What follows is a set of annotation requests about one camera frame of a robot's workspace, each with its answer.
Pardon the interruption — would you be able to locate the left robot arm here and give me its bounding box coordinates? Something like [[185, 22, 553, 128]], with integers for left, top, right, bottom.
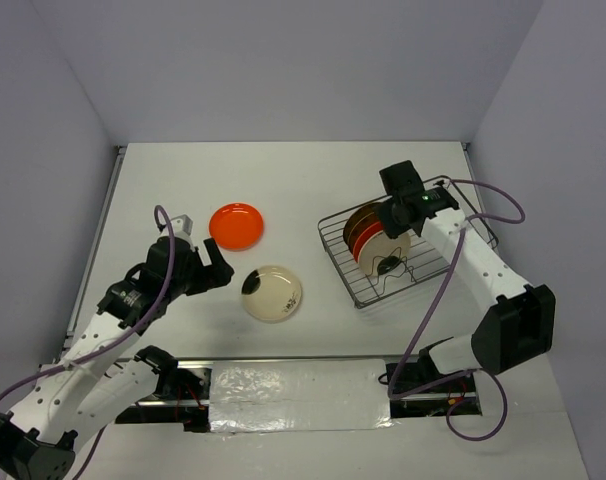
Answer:
[[0, 236, 234, 479]]

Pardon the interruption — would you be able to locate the orange plate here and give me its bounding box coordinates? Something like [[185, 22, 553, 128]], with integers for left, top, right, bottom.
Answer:
[[352, 221, 383, 262], [208, 202, 264, 251]]

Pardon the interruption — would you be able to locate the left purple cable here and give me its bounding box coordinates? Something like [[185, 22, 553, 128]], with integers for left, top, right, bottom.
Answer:
[[0, 204, 177, 479]]

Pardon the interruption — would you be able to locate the beige plate with black pattern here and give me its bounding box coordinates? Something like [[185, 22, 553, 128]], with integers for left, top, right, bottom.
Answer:
[[241, 265, 303, 324]]

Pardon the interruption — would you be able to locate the brown gold patterned plate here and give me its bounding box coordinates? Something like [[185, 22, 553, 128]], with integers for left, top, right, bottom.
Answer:
[[345, 212, 379, 252]]

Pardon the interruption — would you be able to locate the metal base rail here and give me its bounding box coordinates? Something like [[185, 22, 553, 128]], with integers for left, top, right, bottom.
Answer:
[[117, 359, 482, 434]]

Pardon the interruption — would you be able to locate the silver foil covered panel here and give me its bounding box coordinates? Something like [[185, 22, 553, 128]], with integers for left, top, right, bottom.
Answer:
[[208, 359, 392, 434]]

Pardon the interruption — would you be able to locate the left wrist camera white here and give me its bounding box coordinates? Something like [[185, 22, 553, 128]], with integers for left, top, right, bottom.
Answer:
[[170, 214, 194, 250]]

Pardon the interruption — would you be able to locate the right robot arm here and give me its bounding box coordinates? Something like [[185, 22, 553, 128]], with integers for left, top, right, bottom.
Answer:
[[376, 161, 556, 391]]

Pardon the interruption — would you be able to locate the metal wire dish rack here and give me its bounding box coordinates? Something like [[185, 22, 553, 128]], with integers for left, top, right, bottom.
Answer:
[[316, 174, 499, 310]]

